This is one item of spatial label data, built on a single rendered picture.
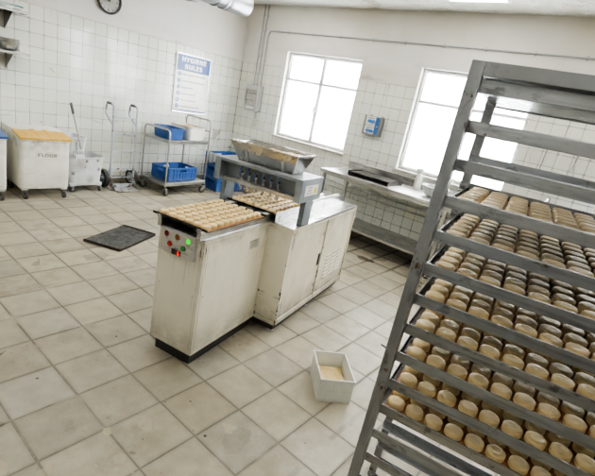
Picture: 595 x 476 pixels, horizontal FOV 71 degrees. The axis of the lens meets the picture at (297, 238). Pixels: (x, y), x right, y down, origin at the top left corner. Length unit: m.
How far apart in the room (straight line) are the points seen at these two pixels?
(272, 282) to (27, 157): 3.49
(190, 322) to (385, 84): 4.48
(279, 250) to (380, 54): 3.96
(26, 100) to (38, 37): 0.74
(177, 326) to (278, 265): 0.80
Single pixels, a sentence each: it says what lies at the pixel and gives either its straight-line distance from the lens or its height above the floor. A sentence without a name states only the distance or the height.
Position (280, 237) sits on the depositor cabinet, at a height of 0.75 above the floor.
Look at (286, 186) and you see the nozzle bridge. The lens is 2.92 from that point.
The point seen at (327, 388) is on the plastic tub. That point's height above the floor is 0.10.
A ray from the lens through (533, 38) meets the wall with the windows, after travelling 5.64.
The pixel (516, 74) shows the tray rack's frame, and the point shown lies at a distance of 1.05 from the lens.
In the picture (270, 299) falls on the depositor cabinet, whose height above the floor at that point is 0.27.
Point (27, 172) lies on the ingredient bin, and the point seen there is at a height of 0.32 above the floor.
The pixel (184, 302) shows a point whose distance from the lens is 2.59.
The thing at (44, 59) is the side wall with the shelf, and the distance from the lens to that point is 6.24.
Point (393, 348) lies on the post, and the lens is 1.20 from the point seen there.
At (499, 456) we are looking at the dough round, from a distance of 1.37.
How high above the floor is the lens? 1.66
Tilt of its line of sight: 18 degrees down
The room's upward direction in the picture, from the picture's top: 12 degrees clockwise
